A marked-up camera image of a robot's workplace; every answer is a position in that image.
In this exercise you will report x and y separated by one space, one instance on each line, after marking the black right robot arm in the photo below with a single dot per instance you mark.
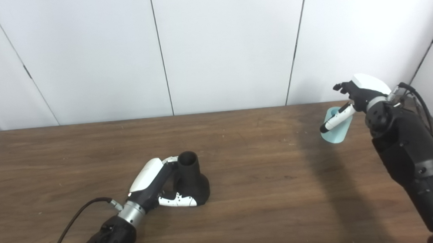
414 155

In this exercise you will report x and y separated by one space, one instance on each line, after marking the black funnel-shaped nozzle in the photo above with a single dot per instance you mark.
192 182

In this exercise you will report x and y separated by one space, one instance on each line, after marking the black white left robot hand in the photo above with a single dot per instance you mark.
145 179

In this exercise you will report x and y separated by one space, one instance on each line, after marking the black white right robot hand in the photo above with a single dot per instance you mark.
366 87

